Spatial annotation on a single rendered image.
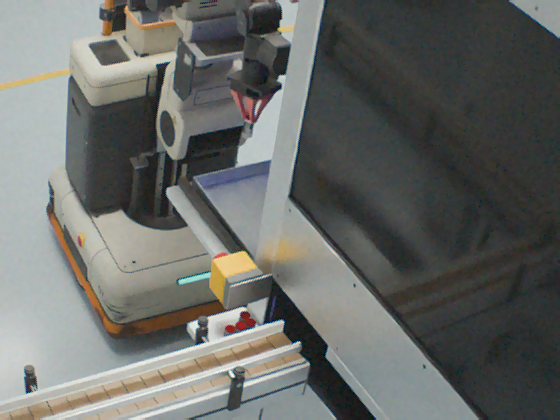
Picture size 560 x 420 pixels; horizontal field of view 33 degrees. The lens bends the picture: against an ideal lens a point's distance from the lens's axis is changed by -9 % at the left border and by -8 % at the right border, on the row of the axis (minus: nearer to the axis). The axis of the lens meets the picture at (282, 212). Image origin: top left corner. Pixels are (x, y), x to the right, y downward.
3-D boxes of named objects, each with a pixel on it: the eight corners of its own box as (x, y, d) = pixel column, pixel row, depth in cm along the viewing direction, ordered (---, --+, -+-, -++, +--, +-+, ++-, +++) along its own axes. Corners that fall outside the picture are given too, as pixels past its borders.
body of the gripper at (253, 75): (260, 100, 200) (264, 67, 196) (224, 82, 205) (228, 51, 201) (282, 91, 204) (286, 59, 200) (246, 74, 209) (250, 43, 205)
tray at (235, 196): (369, 255, 219) (372, 243, 217) (265, 286, 207) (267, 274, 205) (289, 165, 240) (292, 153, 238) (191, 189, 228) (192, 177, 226)
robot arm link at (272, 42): (273, -2, 197) (237, 7, 193) (305, 17, 189) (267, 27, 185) (273, 47, 204) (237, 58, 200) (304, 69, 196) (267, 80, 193)
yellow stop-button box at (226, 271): (259, 301, 192) (264, 273, 187) (226, 311, 188) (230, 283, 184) (239, 276, 196) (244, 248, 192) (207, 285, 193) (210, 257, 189)
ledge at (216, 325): (278, 358, 194) (279, 352, 193) (220, 376, 188) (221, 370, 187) (242, 312, 203) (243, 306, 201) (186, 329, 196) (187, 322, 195)
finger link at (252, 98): (250, 132, 205) (254, 91, 200) (225, 119, 209) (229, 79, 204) (272, 122, 209) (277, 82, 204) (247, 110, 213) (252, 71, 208)
